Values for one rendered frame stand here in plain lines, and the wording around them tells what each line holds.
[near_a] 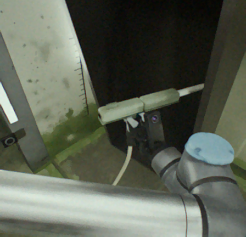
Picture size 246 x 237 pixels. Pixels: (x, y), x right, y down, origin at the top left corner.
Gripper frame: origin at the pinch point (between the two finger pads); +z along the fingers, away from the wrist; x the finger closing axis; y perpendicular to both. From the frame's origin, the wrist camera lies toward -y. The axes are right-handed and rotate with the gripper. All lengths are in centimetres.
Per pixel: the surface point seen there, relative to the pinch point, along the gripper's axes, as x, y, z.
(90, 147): 1, 110, 80
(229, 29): 13.4, -31.8, -17.3
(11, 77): -42, 18, 82
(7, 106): -51, 36, 77
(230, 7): 12.1, -36.0, -16.9
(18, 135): -52, 63, 78
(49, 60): -16, 16, 91
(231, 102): 120, 59, 31
